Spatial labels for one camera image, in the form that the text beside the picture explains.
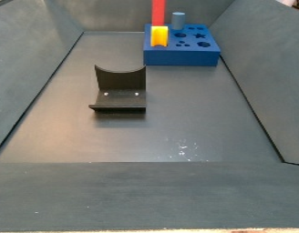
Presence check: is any yellow notched block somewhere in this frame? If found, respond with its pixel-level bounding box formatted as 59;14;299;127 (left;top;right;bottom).
151;25;170;46

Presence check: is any light blue cylinder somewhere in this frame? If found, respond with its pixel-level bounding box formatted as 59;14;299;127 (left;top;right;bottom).
171;12;186;30

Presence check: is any blue foam shape-sorter block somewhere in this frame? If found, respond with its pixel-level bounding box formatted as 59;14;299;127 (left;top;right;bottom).
143;24;221;66

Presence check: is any dark grey curved cradle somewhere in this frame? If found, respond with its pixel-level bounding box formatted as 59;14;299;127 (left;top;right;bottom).
88;66;147;111

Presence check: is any red rectangular block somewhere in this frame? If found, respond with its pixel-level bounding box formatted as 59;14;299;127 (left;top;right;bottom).
153;0;166;25

